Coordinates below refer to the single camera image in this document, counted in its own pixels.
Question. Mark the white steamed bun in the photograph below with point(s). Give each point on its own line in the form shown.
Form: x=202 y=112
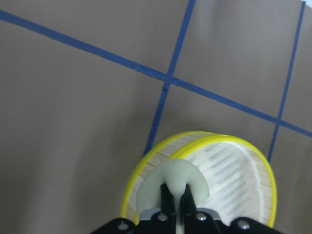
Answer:
x=176 y=174

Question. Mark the centre yellow-rimmed bamboo steamer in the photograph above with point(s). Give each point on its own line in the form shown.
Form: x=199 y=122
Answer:
x=239 y=177

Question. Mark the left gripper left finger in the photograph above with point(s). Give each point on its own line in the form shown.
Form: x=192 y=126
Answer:
x=167 y=201

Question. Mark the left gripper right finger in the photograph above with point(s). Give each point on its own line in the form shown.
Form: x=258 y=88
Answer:
x=187 y=204

